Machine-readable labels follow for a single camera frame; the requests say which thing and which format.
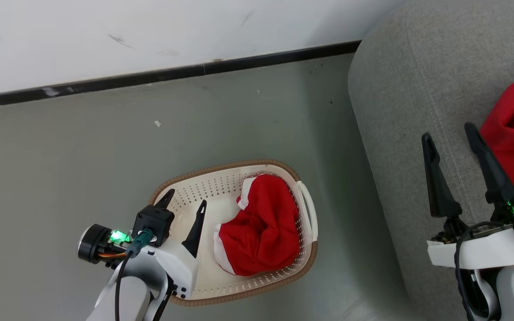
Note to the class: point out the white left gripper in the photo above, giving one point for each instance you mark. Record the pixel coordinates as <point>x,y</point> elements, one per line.
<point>181,267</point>

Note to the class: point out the grey fabric sofa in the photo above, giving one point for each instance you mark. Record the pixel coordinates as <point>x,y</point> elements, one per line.
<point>395,89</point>

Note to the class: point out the red shorts with white trim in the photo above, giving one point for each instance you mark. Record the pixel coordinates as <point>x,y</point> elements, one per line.
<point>261,223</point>

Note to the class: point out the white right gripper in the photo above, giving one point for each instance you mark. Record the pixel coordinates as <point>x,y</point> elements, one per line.
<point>484,250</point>

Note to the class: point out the cream plastic laundry basket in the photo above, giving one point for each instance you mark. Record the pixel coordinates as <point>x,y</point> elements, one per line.
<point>212,187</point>

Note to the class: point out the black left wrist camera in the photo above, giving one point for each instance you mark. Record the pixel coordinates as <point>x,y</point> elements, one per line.
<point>154,223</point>

